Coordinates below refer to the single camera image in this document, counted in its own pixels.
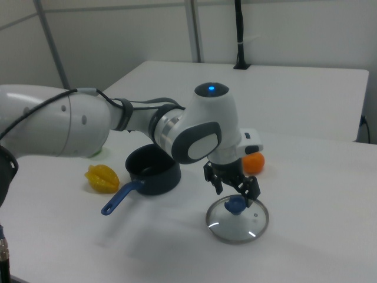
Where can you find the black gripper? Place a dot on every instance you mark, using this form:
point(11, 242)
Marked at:
point(226, 169)

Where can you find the glass lid with blue knob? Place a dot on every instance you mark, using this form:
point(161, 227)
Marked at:
point(235, 230)

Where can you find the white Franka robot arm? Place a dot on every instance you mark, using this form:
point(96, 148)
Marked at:
point(206, 118)

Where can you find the orange plastic tangerine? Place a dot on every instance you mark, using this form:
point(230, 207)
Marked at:
point(254, 163)

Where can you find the yellow plastic starfruit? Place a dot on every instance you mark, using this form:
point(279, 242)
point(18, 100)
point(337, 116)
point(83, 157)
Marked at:
point(101, 178)

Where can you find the black pole with table clamp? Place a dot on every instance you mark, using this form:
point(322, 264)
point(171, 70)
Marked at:
point(241, 29)

